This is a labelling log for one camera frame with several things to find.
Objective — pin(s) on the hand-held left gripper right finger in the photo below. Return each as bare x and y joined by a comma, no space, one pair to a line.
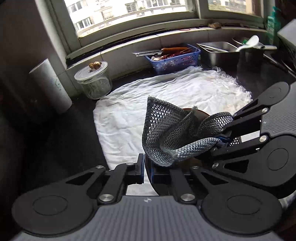
151,175

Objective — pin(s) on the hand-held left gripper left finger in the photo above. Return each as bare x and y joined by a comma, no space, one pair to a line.
140,170

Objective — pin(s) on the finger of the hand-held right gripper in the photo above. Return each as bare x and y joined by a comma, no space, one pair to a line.
245,115
222,139

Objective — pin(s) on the silver mesh dishcloth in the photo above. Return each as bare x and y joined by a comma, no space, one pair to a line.
159,120

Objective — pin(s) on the dark sink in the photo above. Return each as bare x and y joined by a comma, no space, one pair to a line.
284,62

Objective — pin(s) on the round steel pot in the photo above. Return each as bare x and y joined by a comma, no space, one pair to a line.
251,56

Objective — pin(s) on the rectangular steel container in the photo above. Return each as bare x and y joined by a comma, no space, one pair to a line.
219,58

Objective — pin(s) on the white fringed cloth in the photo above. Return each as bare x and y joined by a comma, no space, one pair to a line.
124,109

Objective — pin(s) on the white rice paddle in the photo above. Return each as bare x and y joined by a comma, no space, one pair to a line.
252,41

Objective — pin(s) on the grey appliance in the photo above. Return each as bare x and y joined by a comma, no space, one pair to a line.
288,37

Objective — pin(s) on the blue plastic basket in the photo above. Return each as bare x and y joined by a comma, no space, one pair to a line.
175,64

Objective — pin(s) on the dried red chilies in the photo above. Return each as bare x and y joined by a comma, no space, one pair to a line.
178,55

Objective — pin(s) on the green detergent bottle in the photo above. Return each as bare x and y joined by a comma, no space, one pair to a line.
271,25

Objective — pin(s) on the brown lump on sill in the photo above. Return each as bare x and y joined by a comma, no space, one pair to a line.
214,25

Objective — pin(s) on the glass jar with lid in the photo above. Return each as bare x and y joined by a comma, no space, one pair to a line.
94,85

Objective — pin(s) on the orange carrot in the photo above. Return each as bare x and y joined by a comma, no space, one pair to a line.
173,49

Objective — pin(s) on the garlic bulb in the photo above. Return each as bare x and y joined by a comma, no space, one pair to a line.
156,58

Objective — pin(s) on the ginger piece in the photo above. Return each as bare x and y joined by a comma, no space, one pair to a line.
95,66

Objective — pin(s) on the steel kitchen knife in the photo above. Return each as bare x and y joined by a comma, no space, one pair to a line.
145,53

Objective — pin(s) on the white paper towel roll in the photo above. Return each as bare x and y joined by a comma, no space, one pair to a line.
50,85

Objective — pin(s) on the white window frame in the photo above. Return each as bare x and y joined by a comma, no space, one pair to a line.
198,9

